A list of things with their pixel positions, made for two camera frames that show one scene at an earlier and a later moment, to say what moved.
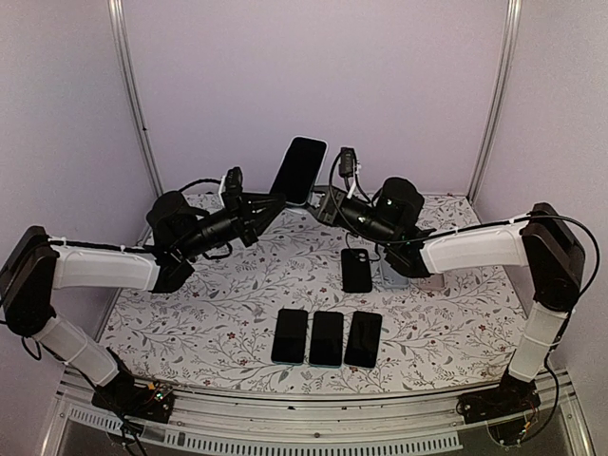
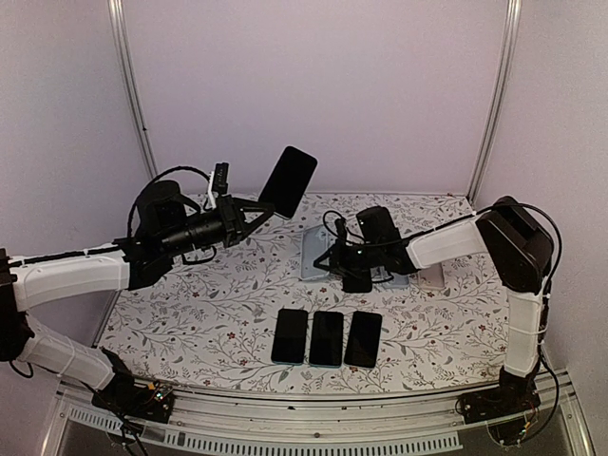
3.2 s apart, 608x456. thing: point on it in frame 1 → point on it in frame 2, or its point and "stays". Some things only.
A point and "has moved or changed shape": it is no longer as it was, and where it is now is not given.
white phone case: [434, 281] stays
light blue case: [390, 277] stays
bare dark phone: [363, 345] stays
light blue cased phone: [300, 170] has moved or changed shape
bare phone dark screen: [289, 338] stays
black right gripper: [328, 209] → [338, 264]
